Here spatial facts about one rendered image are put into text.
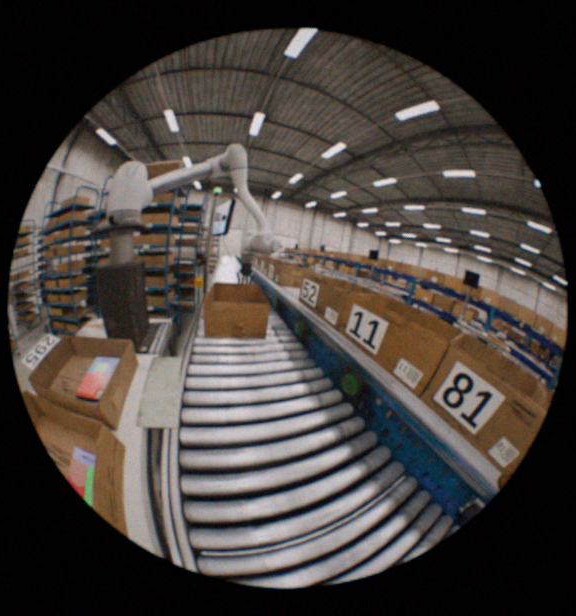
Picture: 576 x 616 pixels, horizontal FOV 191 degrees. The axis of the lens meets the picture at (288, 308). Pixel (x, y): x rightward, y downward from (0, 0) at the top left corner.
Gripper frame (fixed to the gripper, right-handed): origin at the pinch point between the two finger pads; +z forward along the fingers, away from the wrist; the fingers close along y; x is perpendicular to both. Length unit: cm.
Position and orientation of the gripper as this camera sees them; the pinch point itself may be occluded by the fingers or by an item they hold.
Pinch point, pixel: (243, 292)
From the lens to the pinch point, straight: 111.5
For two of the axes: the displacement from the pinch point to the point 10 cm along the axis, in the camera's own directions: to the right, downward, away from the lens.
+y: -9.2, -0.3, -3.8
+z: -1.6, 9.4, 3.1
